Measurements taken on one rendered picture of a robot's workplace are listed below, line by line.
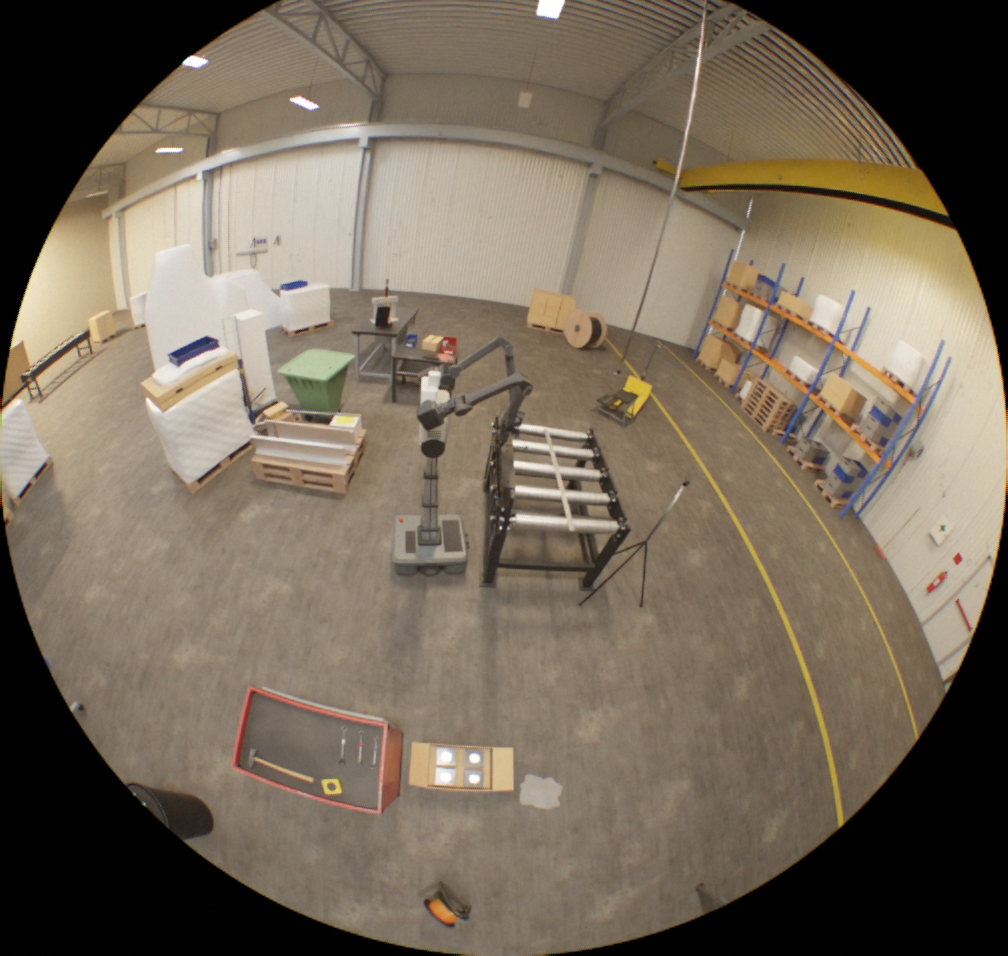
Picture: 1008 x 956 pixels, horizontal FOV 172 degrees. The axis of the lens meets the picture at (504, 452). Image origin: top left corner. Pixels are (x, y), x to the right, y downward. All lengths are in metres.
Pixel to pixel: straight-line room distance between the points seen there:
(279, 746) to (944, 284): 11.93
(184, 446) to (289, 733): 3.24
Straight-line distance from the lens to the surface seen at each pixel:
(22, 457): 8.00
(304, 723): 1.85
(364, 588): 3.03
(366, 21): 10.92
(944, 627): 9.61
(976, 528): 9.37
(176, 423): 4.12
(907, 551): 9.64
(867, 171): 7.95
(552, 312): 9.77
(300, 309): 8.43
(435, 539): 2.91
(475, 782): 2.47
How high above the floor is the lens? 2.64
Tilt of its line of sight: 37 degrees down
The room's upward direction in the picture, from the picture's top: 12 degrees clockwise
